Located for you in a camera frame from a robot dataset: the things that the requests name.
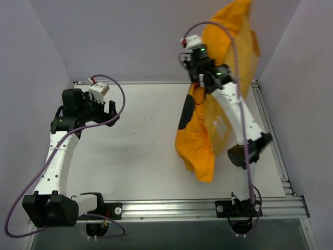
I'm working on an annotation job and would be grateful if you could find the aluminium back frame rail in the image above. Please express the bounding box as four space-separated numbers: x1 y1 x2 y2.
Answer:
74 80 190 85

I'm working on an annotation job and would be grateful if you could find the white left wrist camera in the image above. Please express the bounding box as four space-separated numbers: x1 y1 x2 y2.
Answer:
88 81 110 103

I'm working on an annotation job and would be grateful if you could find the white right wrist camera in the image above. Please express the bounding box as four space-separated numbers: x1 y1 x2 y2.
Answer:
180 34 202 49

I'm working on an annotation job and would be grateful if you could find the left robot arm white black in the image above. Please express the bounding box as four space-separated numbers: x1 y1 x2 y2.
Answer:
22 83 119 228

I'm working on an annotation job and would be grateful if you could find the aluminium front frame rail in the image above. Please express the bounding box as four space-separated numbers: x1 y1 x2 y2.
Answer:
28 195 310 223

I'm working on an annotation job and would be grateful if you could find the yellow Mickey Mouse pillowcase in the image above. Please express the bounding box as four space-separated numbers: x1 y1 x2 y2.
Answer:
174 0 261 184

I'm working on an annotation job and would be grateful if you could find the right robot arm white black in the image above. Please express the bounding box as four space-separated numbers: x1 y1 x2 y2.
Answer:
182 43 272 215

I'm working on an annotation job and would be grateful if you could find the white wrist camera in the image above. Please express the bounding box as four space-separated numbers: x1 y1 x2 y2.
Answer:
88 81 110 103
180 34 202 49

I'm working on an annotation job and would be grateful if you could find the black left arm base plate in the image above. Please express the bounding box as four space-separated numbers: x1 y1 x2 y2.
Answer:
78 202 123 220

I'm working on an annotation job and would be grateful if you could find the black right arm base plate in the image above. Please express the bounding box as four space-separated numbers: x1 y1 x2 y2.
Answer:
215 199 263 218

